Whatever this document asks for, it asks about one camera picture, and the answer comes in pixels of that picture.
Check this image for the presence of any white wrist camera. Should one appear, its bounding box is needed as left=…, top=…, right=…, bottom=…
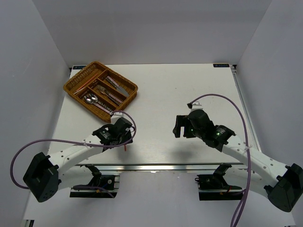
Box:
left=110, top=111, right=123, bottom=117
left=187, top=101, right=203, bottom=112

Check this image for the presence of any dark floral-handled knife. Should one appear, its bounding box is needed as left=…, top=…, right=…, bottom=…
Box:
left=105, top=76, right=130, bottom=96

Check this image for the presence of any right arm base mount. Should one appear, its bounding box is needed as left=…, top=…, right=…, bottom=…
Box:
left=195, top=163, right=244, bottom=201

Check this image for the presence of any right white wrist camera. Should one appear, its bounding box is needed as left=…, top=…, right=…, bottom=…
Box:
left=187, top=101, right=203, bottom=112

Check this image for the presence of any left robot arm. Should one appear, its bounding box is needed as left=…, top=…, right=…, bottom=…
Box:
left=23, top=117, right=136, bottom=202

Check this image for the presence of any pink-handled spoon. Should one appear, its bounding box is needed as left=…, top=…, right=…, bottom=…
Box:
left=84, top=94, right=114, bottom=114

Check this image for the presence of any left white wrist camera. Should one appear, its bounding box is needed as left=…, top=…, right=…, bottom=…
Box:
left=110, top=111, right=123, bottom=117

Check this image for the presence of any brown wicker cutlery tray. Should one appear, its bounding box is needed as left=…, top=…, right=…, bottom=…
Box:
left=63, top=61, right=138, bottom=123

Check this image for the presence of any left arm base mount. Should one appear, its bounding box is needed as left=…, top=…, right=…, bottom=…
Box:
left=70, top=164, right=120, bottom=199

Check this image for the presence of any dark floral-handled fork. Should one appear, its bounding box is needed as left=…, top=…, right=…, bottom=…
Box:
left=95, top=85, right=122, bottom=106

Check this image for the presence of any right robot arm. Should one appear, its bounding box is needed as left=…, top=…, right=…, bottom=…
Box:
left=173, top=109, right=303, bottom=212

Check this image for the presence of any dark floral-handled spoon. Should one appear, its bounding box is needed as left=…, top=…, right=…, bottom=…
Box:
left=85, top=93, right=114, bottom=112

